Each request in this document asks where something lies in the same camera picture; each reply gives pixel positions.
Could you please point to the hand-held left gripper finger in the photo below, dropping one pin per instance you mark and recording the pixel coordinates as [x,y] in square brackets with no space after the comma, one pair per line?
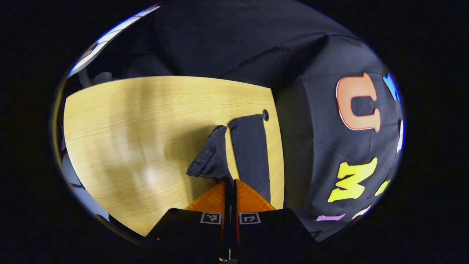
[234,216]
[226,216]

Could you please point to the dark jeans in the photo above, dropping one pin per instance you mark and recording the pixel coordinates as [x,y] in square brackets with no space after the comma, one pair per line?
[251,154]

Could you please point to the black backdrop cloth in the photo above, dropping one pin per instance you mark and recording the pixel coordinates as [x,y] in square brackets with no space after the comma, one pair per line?
[311,55]

